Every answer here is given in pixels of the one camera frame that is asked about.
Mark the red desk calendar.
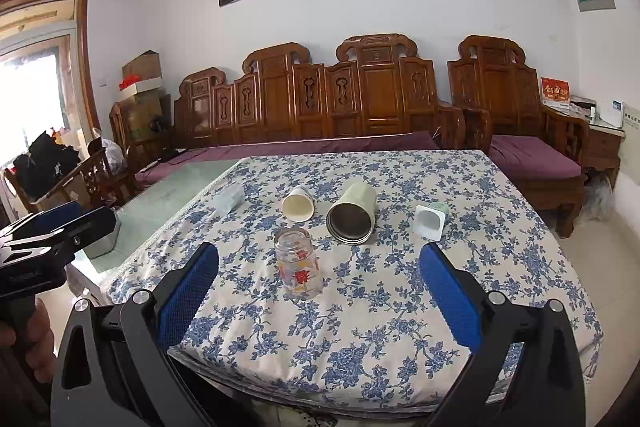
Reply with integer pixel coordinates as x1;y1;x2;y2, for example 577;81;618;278
540;77;572;110

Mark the large cardboard box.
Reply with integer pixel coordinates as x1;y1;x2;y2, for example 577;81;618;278
119;91;172;144

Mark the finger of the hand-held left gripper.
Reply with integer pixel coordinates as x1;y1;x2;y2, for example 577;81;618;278
0;206;122;269
0;201;98;242

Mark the white plastic bag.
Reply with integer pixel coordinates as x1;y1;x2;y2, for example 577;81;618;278
89;127;127;174

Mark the clear plastic bag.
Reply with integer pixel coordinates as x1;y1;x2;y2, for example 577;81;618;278
581;173;614;223

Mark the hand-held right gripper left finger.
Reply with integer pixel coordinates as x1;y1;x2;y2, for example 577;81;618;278
50;241;242;427

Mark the carved wooden sofa bench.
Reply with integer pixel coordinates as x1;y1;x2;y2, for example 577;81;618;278
172;33;467;158

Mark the glass cup with red flowers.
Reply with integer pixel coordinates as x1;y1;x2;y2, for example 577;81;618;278
273;227;325;301

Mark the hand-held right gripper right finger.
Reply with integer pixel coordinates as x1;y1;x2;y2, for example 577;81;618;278
419;243;587;427

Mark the green steel-lined cup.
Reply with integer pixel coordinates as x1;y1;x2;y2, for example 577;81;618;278
325;179;378;246

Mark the white box with red contents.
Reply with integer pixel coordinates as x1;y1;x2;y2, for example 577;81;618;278
118;75;165;102

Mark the purple armchair cushion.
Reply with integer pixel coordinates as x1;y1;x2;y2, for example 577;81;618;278
487;135;584;180

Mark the blue floral tablecloth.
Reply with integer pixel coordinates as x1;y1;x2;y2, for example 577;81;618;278
102;149;604;414

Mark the clear plastic cup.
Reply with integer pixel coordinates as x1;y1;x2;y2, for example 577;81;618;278
212;184;246;216

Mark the brown cardboard box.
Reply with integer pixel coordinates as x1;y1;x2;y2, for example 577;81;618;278
122;50;164;83

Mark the wooden side table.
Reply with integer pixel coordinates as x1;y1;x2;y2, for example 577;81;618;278
570;109;627;188

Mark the small white green cup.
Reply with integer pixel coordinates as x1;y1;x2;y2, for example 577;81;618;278
414;201;450;242

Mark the white blue box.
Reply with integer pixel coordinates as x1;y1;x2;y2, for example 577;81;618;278
607;99;627;128

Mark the black clothing pile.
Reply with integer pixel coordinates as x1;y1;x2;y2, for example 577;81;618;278
12;131;84;200

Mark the purple sofa cushion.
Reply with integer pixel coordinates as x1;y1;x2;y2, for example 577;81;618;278
134;130;442;188

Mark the cream plastic cup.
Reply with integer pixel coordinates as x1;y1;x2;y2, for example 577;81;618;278
281;186;316;223

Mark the person's left hand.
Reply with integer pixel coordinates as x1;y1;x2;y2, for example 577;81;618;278
0;298;56;385

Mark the carved wooden chair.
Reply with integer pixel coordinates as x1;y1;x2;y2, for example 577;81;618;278
4;147;137;214

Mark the wooden door frame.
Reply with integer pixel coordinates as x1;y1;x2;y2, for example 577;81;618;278
0;0;102;134

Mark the carved wooden armchair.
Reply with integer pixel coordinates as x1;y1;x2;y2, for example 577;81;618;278
446;35;592;240

